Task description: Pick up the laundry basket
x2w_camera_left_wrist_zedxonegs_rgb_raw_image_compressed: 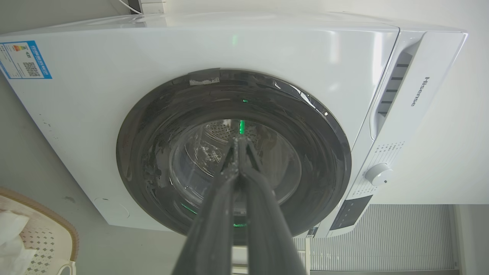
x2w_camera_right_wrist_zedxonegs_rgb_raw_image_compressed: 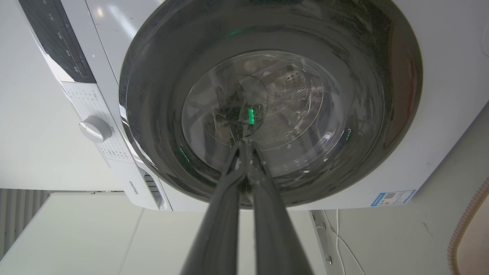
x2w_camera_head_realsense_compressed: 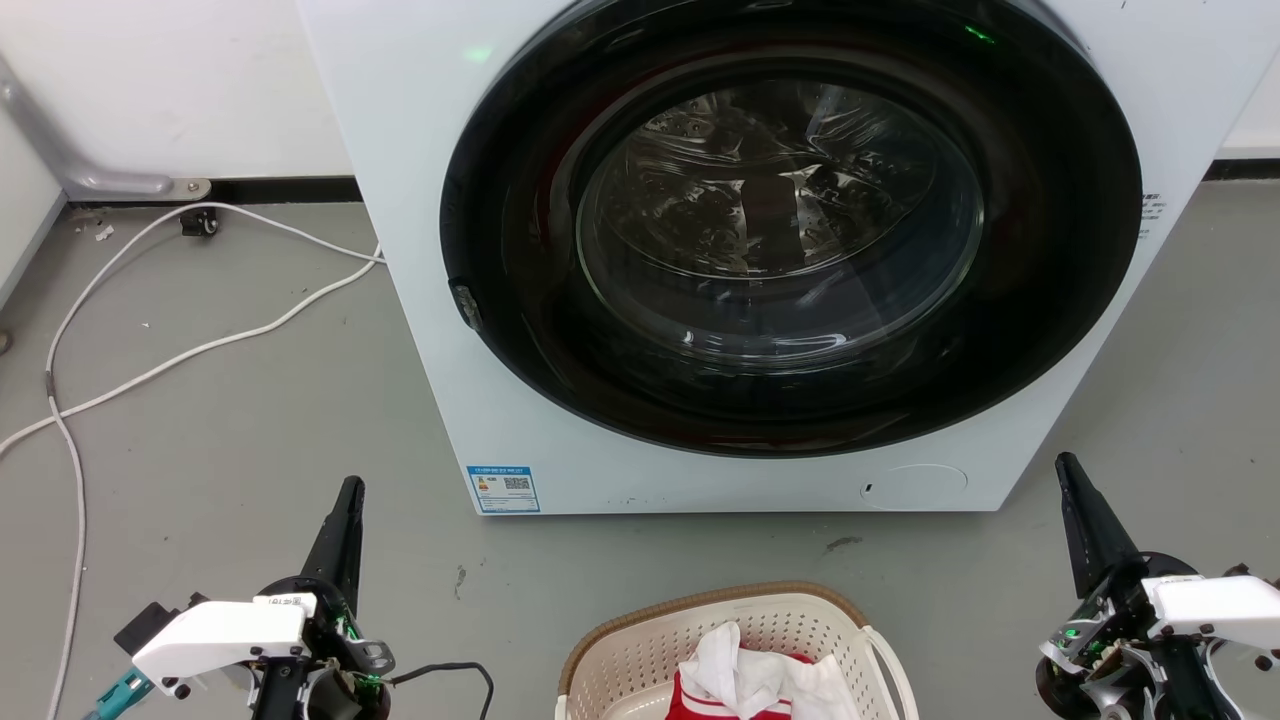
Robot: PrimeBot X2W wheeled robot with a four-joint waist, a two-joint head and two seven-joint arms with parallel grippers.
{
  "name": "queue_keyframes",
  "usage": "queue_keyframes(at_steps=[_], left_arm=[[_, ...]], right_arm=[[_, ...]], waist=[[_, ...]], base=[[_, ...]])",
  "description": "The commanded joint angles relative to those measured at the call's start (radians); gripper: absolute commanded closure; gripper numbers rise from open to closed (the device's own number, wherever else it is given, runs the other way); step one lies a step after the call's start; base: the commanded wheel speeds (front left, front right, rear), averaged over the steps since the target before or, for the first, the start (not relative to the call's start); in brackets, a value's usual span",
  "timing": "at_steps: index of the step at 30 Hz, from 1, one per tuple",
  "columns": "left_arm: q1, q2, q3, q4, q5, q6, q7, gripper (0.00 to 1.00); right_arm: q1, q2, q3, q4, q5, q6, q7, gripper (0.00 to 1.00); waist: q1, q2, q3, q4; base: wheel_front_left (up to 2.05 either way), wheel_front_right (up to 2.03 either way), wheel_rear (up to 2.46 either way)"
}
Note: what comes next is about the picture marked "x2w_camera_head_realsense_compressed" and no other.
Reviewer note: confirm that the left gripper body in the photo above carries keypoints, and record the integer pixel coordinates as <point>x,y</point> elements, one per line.
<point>325,640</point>

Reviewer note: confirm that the white front-load washing machine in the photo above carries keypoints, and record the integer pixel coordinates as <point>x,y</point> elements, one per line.
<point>415,300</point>

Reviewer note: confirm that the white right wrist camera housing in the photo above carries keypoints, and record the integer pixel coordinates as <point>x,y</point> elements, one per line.
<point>1215,605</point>

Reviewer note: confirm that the cream plastic laundry basket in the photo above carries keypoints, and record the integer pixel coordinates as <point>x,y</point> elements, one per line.
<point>620,660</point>

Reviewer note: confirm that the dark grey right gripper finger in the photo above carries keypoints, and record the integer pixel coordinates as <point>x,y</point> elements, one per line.
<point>1092,530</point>

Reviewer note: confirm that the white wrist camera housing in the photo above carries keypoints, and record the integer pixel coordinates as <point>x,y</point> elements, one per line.
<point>1215,605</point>
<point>215,638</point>

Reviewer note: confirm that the red striped garment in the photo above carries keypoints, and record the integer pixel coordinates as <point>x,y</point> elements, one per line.
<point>695,703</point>

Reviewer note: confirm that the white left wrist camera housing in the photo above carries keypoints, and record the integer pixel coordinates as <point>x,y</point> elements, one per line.
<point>215,638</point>

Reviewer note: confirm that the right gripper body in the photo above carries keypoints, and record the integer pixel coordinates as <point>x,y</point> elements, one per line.
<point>1110,640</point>

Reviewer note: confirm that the grey wall pipe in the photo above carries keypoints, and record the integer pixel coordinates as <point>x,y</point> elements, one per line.
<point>60,160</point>

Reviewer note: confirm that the blue energy label sticker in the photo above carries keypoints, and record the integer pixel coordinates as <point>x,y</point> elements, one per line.
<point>503,489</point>

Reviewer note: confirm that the round black glass washer door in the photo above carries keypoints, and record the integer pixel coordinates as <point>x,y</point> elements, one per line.
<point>520,220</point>

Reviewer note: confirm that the round white filter cover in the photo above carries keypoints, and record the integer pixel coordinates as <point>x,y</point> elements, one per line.
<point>915,486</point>

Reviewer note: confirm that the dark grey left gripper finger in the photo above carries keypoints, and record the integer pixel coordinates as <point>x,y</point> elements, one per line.
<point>340,545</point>

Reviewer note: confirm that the white cloth garment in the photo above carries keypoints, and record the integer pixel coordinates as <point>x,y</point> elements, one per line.
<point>745,675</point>

